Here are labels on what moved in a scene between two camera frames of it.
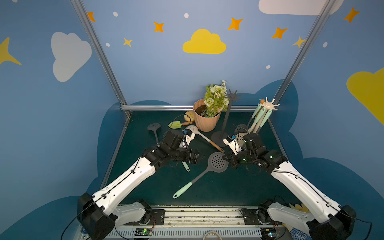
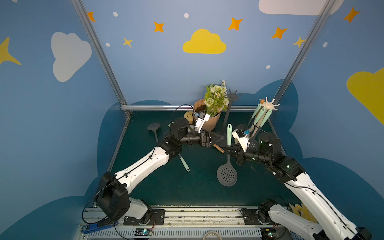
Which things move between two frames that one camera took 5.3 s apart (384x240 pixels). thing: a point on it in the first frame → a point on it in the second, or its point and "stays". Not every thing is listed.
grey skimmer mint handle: x=217 y=163 → x=227 y=175
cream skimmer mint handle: x=239 y=138 stays
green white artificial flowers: x=216 y=99 stays
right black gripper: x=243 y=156 stays
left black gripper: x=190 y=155 → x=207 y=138
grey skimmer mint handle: x=242 y=128 stays
